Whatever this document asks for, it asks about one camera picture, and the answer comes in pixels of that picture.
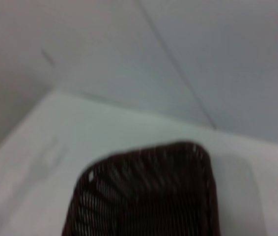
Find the dark brown woven basket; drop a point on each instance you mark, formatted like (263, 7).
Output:
(148, 196)

